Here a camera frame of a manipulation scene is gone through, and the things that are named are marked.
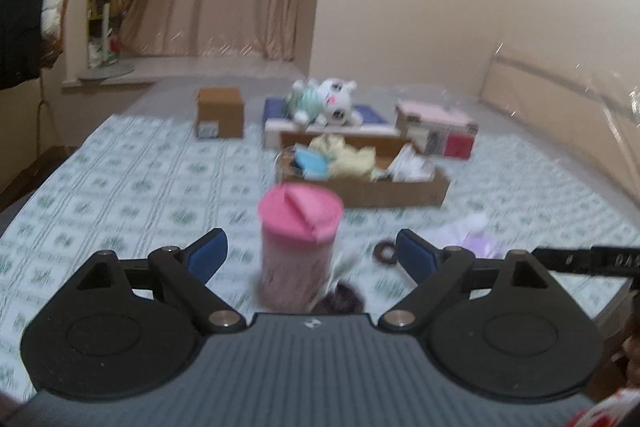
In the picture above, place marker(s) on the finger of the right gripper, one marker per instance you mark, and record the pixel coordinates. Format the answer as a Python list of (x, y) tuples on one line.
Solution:
[(597, 261)]

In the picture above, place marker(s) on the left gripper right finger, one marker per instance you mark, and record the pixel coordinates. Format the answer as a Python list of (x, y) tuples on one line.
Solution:
[(439, 274)]

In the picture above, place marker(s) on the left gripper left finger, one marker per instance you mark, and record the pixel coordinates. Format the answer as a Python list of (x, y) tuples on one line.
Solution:
[(183, 274)]

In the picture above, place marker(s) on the brown hair scrunchie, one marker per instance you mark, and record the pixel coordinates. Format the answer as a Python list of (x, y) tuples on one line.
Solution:
[(385, 252)]

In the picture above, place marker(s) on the white fluffy sock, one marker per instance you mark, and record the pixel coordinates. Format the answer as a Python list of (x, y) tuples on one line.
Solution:
[(410, 166)]

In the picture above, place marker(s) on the yellow fluffy towel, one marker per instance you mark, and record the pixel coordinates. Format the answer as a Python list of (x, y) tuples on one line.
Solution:
[(344, 160)]

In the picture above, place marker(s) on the tissue box with purple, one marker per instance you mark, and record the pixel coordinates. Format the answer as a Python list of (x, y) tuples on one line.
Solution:
[(471, 233)]

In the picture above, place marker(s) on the open brown cardboard tray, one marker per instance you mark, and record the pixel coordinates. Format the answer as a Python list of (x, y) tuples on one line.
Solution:
[(363, 192)]

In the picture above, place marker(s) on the green patterned bed sheet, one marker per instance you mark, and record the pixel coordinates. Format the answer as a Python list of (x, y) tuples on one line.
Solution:
[(139, 183)]

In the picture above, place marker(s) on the pink lidded tumbler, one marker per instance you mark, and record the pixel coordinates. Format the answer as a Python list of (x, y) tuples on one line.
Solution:
[(299, 227)]

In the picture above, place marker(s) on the stack of books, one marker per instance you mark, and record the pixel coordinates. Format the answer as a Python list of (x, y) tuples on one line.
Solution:
[(436, 130)]

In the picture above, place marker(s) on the wooden headboard in plastic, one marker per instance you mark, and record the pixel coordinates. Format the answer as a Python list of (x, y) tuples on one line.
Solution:
[(594, 117)]

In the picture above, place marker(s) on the blue surgical face mask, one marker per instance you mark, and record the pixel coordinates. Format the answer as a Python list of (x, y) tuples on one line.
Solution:
[(309, 164)]

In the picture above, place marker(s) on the small brown cardboard box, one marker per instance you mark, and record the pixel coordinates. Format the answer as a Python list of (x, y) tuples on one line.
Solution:
[(220, 114)]

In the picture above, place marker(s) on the white plush bunny toy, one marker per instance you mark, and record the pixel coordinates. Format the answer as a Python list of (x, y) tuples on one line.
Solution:
[(326, 103)]

